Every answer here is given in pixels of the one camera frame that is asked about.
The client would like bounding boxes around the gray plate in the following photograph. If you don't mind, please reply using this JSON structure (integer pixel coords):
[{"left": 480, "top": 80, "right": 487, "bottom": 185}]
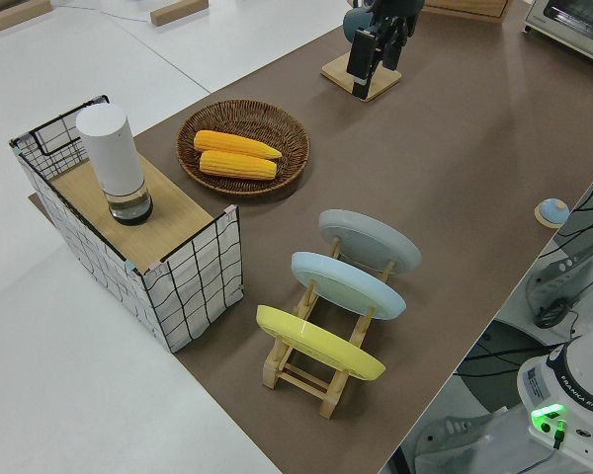
[{"left": 317, "top": 208, "right": 422, "bottom": 275}]

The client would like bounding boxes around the yellow plate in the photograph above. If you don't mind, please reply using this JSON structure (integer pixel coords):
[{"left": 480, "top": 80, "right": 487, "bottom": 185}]
[{"left": 255, "top": 304, "right": 387, "bottom": 383}]

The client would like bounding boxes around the wooden drawer cabinet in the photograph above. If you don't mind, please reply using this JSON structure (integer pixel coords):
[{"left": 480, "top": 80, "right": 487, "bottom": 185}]
[{"left": 422, "top": 0, "right": 514, "bottom": 25}]

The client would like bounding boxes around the wooden block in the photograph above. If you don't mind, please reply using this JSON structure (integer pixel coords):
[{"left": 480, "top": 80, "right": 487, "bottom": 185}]
[
  {"left": 149, "top": 0, "right": 210, "bottom": 27},
  {"left": 0, "top": 3, "right": 40, "bottom": 36}
]

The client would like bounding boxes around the brown wicker basket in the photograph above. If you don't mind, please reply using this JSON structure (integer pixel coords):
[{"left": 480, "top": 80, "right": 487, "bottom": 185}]
[{"left": 176, "top": 99, "right": 311, "bottom": 198}]

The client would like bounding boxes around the brown table mat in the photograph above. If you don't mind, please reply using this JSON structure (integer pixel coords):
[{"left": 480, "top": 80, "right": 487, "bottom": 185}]
[{"left": 28, "top": 9, "right": 593, "bottom": 474}]

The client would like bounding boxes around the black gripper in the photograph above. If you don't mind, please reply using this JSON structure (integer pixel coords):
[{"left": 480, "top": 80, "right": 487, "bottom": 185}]
[{"left": 347, "top": 0, "right": 425, "bottom": 100}]

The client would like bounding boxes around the white toaster oven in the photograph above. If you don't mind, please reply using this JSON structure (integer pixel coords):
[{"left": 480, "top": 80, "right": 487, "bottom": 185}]
[{"left": 521, "top": 0, "right": 593, "bottom": 67}]

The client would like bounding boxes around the white gray robot stand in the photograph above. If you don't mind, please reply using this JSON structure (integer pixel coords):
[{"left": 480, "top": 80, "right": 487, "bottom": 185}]
[{"left": 380, "top": 162, "right": 593, "bottom": 474}]

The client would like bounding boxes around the black cable green lit plug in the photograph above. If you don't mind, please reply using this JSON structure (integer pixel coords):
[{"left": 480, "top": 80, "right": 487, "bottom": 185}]
[{"left": 548, "top": 417, "right": 570, "bottom": 451}]

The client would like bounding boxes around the coiled black cable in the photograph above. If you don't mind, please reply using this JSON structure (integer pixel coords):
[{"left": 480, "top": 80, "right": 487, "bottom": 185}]
[{"left": 532, "top": 294, "right": 580, "bottom": 330}]

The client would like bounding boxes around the black wire basket wooden shelf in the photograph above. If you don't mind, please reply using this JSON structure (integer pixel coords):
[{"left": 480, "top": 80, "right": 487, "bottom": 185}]
[{"left": 8, "top": 93, "right": 243, "bottom": 355}]

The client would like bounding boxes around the wooden plate rack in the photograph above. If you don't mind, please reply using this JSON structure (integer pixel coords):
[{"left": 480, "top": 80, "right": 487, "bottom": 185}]
[{"left": 261, "top": 235, "right": 396, "bottom": 420}]

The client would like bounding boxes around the light blue plate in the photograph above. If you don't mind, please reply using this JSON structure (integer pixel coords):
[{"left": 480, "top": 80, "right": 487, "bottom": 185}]
[{"left": 290, "top": 251, "right": 407, "bottom": 323}]

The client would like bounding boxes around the wooden mug tree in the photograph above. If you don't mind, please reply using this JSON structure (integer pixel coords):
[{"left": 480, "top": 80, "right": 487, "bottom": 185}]
[{"left": 320, "top": 48, "right": 404, "bottom": 104}]

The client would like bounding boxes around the yellow corn cob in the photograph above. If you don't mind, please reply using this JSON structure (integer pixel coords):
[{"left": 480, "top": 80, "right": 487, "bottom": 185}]
[
  {"left": 193, "top": 129, "right": 284, "bottom": 161},
  {"left": 198, "top": 150, "right": 279, "bottom": 181}
]

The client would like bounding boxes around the white cylinder clear base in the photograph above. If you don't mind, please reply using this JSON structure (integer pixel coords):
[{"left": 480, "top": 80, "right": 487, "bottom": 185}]
[{"left": 75, "top": 102, "right": 155, "bottom": 226}]

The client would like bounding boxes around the dark blue mug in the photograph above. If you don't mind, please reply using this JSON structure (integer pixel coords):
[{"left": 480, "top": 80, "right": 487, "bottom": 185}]
[{"left": 343, "top": 0, "right": 378, "bottom": 42}]

